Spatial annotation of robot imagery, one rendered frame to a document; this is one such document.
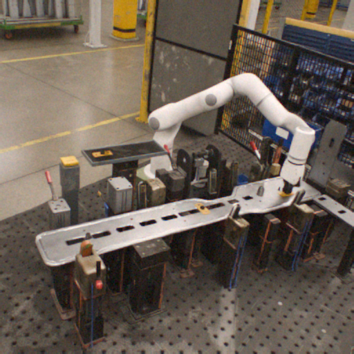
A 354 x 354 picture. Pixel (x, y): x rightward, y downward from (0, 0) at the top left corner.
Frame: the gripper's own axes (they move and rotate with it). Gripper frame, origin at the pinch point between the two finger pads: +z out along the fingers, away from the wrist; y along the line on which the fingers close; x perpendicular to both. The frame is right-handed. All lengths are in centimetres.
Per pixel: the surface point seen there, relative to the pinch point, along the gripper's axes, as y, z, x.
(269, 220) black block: 12.2, 5.1, -21.5
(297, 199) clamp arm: 12.6, -3.3, -7.2
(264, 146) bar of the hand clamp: -19.7, -13.7, -1.7
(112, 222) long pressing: -10, 4, -87
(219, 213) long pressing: 0.7, 3.6, -41.1
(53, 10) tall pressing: -823, 59, 126
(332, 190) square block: 8.2, 1.1, 23.6
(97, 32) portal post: -699, 76, 176
